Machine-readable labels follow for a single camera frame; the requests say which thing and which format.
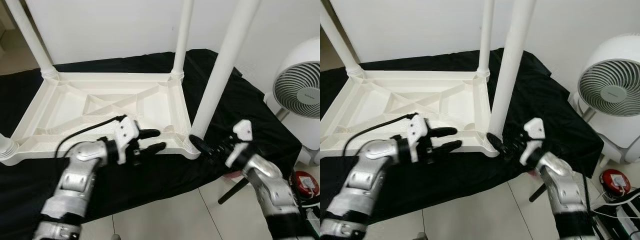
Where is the black table leg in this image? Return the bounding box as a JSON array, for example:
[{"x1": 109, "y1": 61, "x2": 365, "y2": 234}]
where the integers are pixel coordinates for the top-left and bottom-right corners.
[
  {"x1": 217, "y1": 177, "x2": 250, "y2": 206},
  {"x1": 528, "y1": 182, "x2": 547, "y2": 204}
]

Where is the white round floor fan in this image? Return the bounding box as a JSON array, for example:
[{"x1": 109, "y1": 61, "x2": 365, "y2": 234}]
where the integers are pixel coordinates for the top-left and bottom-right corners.
[
  {"x1": 264, "y1": 36, "x2": 321, "y2": 167},
  {"x1": 566, "y1": 34, "x2": 640, "y2": 164}
]

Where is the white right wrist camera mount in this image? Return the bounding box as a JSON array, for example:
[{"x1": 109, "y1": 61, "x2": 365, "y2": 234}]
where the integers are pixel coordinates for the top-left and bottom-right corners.
[
  {"x1": 224, "y1": 119, "x2": 254, "y2": 169},
  {"x1": 518, "y1": 117, "x2": 546, "y2": 168}
]

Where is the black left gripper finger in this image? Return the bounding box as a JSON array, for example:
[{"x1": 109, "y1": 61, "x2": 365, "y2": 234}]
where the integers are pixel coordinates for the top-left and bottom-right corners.
[
  {"x1": 432, "y1": 139, "x2": 464, "y2": 156},
  {"x1": 139, "y1": 141, "x2": 168, "y2": 157},
  {"x1": 137, "y1": 128, "x2": 162, "y2": 142},
  {"x1": 430, "y1": 126, "x2": 459, "y2": 139}
]

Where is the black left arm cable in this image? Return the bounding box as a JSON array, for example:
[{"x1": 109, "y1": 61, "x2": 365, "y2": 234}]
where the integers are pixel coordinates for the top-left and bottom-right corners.
[
  {"x1": 349, "y1": 112, "x2": 419, "y2": 152},
  {"x1": 53, "y1": 114, "x2": 126, "y2": 159}
]

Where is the red round device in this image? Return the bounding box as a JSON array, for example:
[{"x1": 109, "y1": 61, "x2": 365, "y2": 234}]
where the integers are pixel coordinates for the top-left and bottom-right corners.
[
  {"x1": 599, "y1": 168, "x2": 632, "y2": 198},
  {"x1": 291, "y1": 170, "x2": 321, "y2": 199}
]

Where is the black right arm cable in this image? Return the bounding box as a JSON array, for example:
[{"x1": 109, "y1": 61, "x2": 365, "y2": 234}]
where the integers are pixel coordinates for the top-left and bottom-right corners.
[{"x1": 581, "y1": 170, "x2": 592, "y2": 217}]

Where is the white plastic table top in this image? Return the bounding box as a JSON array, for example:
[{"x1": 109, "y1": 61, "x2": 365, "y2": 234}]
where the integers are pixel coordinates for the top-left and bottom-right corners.
[
  {"x1": 0, "y1": 71, "x2": 202, "y2": 168},
  {"x1": 320, "y1": 69, "x2": 502, "y2": 159}
]

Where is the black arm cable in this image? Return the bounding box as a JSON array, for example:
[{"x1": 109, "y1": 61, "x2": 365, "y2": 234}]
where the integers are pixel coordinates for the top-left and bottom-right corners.
[
  {"x1": 581, "y1": 170, "x2": 592, "y2": 217},
  {"x1": 53, "y1": 114, "x2": 126, "y2": 159},
  {"x1": 349, "y1": 112, "x2": 419, "y2": 152}
]

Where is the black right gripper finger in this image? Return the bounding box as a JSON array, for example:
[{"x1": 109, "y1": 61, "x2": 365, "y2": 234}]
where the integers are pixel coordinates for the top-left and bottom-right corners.
[
  {"x1": 188, "y1": 134, "x2": 214, "y2": 157},
  {"x1": 486, "y1": 132, "x2": 509, "y2": 154}
]

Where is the black storage case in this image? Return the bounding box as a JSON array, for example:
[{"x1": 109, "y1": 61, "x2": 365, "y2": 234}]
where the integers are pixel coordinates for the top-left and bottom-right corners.
[
  {"x1": 594, "y1": 187, "x2": 640, "y2": 240},
  {"x1": 299, "y1": 200, "x2": 321, "y2": 240}
]

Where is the black table cloth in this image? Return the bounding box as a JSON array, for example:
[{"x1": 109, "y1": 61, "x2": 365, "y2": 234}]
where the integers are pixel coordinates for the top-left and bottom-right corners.
[
  {"x1": 0, "y1": 48, "x2": 303, "y2": 236},
  {"x1": 320, "y1": 47, "x2": 606, "y2": 226}
]

